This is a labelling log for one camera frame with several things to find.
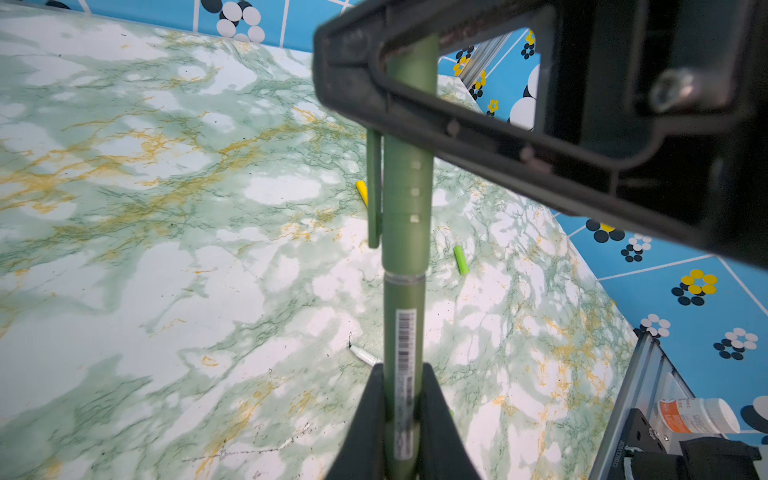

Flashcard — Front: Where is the aluminium frame post right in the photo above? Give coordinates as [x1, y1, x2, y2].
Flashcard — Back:
[460, 33, 510, 89]

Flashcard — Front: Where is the white pill bottle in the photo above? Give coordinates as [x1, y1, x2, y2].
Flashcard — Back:
[657, 398, 741, 435]

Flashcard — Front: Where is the light green pen cap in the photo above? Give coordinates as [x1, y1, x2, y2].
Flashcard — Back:
[454, 245, 469, 275]

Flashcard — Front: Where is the white pen light green end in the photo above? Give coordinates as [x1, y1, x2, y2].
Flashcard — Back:
[348, 345, 382, 367]

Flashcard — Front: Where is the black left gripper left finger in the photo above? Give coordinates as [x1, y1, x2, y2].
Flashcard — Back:
[326, 363, 386, 480]

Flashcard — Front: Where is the dark green pen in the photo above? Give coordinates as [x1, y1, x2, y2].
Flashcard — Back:
[384, 272, 426, 479]

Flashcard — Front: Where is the white pen yellow end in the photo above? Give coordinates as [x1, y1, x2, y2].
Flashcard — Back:
[355, 180, 369, 206]

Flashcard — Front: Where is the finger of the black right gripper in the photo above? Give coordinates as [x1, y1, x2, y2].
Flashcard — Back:
[313, 1, 767, 268]

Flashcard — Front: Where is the dark green pen cap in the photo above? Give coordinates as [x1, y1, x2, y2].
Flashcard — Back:
[366, 35, 439, 286]

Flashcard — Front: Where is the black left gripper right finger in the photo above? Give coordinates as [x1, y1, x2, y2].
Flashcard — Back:
[419, 363, 480, 480]

